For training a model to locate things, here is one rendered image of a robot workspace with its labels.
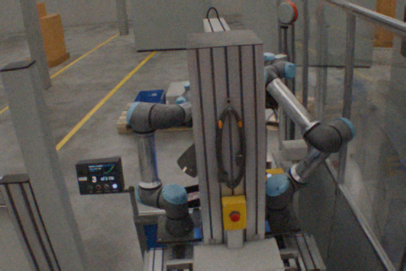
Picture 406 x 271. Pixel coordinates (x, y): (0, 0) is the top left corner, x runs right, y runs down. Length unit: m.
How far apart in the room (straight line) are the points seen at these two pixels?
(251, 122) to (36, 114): 0.90
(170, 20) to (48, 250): 9.19
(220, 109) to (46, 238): 0.80
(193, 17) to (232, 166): 8.32
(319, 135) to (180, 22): 8.28
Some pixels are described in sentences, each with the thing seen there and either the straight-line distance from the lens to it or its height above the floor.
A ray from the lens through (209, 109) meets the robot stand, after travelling 1.36.
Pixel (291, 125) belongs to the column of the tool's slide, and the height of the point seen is 1.02.
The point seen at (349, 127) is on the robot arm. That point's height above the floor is 1.59.
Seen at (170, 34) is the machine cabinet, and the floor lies 0.42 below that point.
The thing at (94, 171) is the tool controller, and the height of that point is 1.21.
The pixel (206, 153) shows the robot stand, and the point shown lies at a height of 1.64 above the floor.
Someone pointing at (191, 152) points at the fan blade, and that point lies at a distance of 2.75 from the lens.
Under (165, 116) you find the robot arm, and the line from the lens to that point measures 1.78.
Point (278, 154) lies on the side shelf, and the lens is 3.05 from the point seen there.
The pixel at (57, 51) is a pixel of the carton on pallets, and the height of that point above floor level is 0.34.
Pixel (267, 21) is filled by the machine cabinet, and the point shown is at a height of 0.94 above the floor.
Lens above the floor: 2.33
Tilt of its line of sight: 26 degrees down
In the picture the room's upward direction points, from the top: 5 degrees counter-clockwise
